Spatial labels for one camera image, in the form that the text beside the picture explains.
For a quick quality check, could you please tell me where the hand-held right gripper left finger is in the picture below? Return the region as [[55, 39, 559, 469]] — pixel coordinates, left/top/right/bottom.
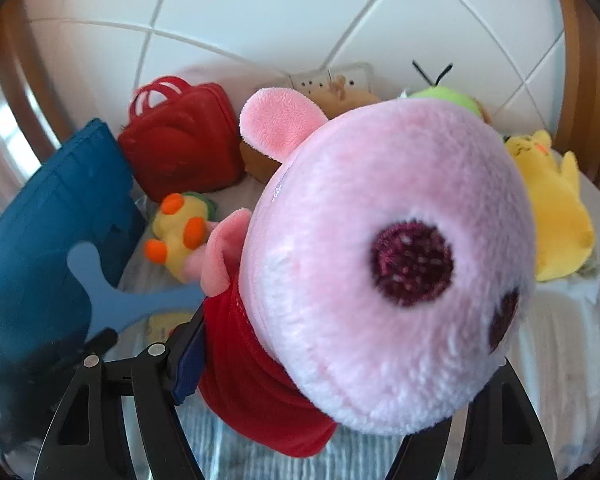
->
[[32, 300, 208, 480]]

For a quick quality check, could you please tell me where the brown capybara plush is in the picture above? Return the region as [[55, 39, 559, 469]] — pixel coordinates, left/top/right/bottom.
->
[[239, 76, 381, 183]]

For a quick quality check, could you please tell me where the flat blue plastic hanger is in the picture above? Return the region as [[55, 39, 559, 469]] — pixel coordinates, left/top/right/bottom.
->
[[66, 241, 206, 336]]

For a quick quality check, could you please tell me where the pig plush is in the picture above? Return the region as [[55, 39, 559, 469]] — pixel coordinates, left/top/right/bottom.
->
[[187, 87, 538, 458]]

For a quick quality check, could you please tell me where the tan plush toy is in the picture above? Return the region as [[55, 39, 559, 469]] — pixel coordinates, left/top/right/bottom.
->
[[472, 97, 493, 126]]

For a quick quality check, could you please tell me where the red hard case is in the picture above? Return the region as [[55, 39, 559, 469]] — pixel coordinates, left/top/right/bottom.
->
[[117, 76, 246, 204]]

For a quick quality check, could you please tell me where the green bug plush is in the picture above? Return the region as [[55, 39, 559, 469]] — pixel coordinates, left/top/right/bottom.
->
[[405, 60, 486, 116]]

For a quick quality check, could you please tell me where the white wall socket panel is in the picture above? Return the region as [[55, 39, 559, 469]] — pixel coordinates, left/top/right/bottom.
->
[[289, 62, 373, 98]]

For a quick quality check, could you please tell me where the wooden headboard frame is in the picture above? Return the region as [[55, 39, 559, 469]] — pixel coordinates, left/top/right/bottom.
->
[[0, 0, 66, 161], [552, 0, 600, 191]]

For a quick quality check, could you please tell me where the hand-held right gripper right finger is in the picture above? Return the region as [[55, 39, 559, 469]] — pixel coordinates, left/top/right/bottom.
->
[[400, 355, 566, 480]]

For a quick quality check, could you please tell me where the yellow duck plush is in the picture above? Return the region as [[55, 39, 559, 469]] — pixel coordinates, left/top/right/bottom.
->
[[145, 191, 218, 283]]

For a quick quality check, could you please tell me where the yellow mouse plush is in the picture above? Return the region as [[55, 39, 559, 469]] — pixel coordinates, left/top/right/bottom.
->
[[502, 130, 596, 282]]

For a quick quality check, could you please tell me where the blue plastic crate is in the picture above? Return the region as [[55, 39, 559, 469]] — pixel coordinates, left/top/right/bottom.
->
[[0, 117, 146, 451]]

